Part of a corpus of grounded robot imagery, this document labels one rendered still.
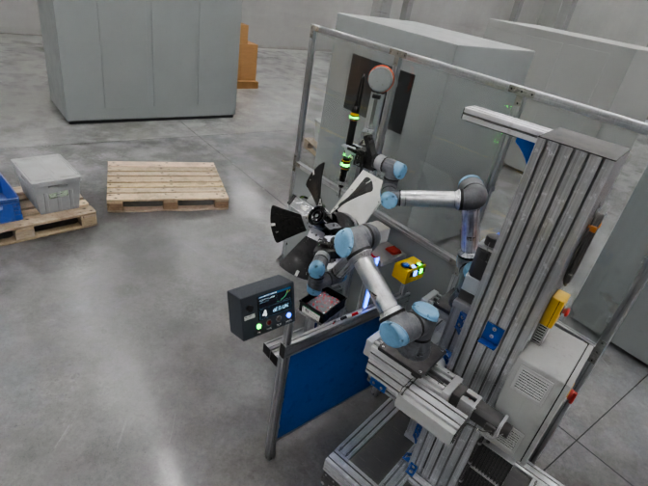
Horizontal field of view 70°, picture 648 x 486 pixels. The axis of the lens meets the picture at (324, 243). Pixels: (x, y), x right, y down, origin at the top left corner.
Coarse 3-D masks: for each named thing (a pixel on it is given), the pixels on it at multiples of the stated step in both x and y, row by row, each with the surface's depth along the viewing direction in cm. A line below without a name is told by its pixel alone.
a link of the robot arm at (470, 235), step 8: (464, 176) 224; (472, 176) 220; (464, 184) 218; (480, 184) 213; (464, 216) 227; (472, 216) 224; (464, 224) 229; (472, 224) 226; (464, 232) 231; (472, 232) 229; (464, 240) 233; (472, 240) 231; (464, 248) 235; (472, 248) 233; (464, 256) 235; (472, 256) 234
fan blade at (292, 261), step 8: (304, 240) 260; (312, 240) 261; (296, 248) 259; (304, 248) 259; (312, 248) 260; (288, 256) 259; (296, 256) 258; (304, 256) 258; (312, 256) 260; (280, 264) 259; (288, 264) 258; (296, 264) 258; (304, 264) 258; (288, 272) 257; (304, 272) 257
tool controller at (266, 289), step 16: (240, 288) 189; (256, 288) 189; (272, 288) 189; (288, 288) 195; (240, 304) 181; (256, 304) 186; (272, 304) 191; (288, 304) 197; (240, 320) 184; (256, 320) 188; (272, 320) 193; (288, 320) 199; (240, 336) 187; (256, 336) 190
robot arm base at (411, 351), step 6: (414, 342) 195; (420, 342) 194; (426, 342) 195; (396, 348) 202; (402, 348) 198; (408, 348) 197; (414, 348) 196; (420, 348) 196; (426, 348) 197; (402, 354) 199; (408, 354) 197; (414, 354) 196; (420, 354) 197; (426, 354) 198; (414, 360) 197; (420, 360) 197
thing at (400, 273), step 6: (408, 258) 264; (414, 258) 265; (396, 264) 257; (414, 264) 259; (396, 270) 258; (402, 270) 255; (408, 270) 253; (414, 270) 255; (396, 276) 259; (402, 276) 256; (408, 276) 254; (414, 276) 259; (420, 276) 264; (402, 282) 257; (408, 282) 258
